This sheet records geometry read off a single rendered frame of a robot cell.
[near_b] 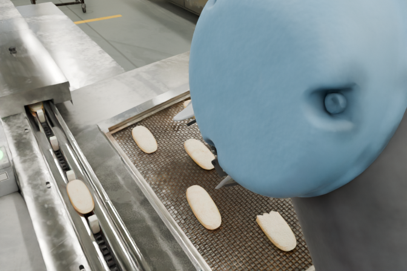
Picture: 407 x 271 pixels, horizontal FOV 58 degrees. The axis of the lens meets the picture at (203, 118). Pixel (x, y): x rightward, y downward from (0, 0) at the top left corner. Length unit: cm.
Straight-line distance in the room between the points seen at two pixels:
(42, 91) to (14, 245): 42
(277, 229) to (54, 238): 36
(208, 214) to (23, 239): 34
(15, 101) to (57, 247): 47
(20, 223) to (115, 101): 46
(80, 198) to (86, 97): 48
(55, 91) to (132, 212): 43
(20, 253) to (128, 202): 20
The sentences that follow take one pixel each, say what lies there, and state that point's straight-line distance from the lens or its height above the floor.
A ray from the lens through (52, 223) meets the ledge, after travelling 70.
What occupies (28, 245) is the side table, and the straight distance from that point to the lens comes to 74.
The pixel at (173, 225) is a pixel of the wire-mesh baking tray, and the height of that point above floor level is 89.
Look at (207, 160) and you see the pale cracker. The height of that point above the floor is 92.
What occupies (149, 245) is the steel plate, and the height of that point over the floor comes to 82.
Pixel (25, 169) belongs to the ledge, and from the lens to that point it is 83.
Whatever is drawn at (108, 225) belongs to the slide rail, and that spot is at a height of 85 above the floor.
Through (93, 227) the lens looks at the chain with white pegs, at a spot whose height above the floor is 85.
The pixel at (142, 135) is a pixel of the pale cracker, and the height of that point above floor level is 91.
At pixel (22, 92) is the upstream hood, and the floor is 92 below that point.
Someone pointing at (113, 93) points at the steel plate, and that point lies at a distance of 115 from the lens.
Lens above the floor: 134
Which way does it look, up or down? 32 degrees down
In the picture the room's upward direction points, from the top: straight up
